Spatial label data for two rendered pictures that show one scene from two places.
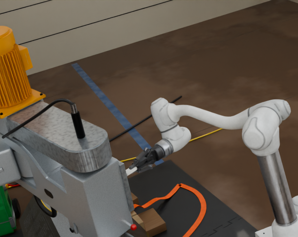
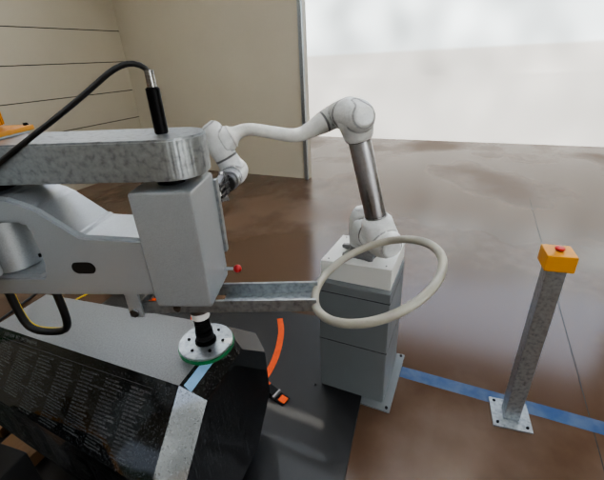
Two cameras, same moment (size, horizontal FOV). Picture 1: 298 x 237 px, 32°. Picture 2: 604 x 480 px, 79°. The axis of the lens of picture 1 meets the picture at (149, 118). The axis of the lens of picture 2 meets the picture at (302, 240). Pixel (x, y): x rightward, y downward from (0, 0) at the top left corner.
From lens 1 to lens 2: 167 cm
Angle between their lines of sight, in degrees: 41
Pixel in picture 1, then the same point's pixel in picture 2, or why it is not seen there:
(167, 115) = (229, 135)
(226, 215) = not seen: hidden behind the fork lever
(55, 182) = (103, 237)
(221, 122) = (293, 131)
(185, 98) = not seen: hidden behind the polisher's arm
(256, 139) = (368, 114)
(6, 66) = not seen: outside the picture
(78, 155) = (180, 147)
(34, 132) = (62, 145)
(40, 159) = (58, 214)
